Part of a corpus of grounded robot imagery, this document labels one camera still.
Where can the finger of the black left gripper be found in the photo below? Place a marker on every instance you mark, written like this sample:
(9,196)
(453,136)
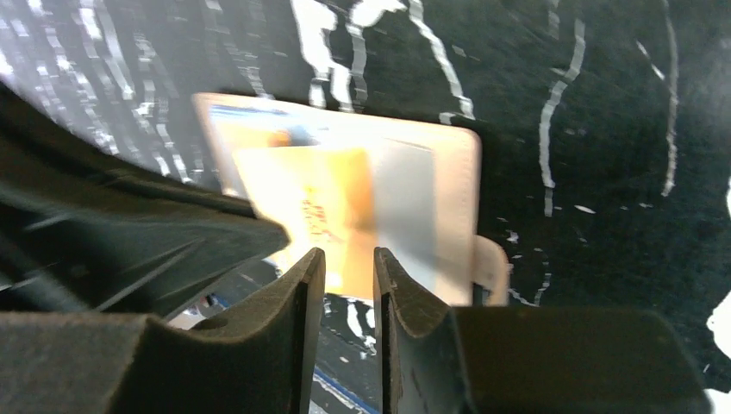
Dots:
(61,149)
(94,248)

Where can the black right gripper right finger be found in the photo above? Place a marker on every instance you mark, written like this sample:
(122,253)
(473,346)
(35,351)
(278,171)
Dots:
(436,358)

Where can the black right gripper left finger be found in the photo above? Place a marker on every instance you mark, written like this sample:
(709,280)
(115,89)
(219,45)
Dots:
(255,357)

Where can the beige leather card holder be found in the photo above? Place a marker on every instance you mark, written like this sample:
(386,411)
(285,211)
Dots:
(425,184)

